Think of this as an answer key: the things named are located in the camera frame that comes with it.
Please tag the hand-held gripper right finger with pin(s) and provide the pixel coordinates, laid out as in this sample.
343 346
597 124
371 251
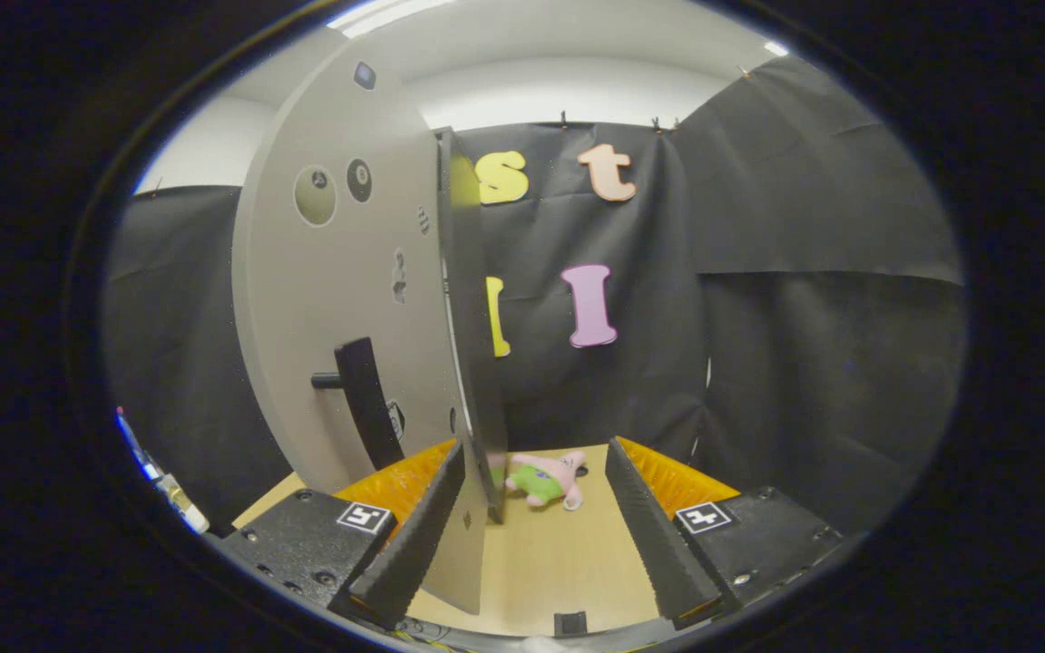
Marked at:
654 544

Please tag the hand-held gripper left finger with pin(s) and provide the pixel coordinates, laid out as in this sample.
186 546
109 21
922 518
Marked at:
418 544

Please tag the pink and green plush toy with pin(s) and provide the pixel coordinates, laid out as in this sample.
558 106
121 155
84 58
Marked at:
541 481

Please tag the black backdrop cloth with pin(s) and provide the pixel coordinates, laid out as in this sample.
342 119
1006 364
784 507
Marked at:
804 363

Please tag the ceiling light panel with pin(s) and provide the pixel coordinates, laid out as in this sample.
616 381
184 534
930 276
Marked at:
776 47

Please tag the long ceiling light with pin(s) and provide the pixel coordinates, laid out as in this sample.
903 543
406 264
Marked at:
386 16

